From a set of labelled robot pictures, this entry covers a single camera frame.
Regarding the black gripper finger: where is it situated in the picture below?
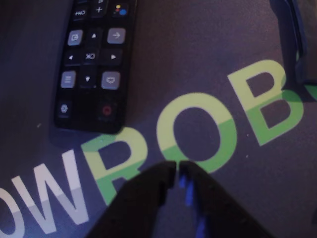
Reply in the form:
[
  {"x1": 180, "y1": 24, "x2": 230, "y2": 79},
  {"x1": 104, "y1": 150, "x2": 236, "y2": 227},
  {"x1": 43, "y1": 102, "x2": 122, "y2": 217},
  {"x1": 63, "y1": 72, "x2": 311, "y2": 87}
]
[
  {"x1": 86, "y1": 160, "x2": 178, "y2": 238},
  {"x1": 178, "y1": 160, "x2": 272, "y2": 238}
]

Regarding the black remote control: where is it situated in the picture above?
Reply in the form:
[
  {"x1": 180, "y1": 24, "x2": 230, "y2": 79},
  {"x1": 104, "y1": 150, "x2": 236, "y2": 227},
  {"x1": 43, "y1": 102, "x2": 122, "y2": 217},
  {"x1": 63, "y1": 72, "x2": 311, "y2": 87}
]
[{"x1": 49, "y1": 0, "x2": 139, "y2": 136}]

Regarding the gray printed desk mat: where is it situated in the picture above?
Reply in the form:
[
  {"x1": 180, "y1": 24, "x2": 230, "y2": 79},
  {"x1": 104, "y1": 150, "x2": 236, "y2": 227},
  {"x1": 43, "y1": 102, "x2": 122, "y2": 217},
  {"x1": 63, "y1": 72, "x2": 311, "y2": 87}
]
[{"x1": 0, "y1": 0, "x2": 317, "y2": 238}]

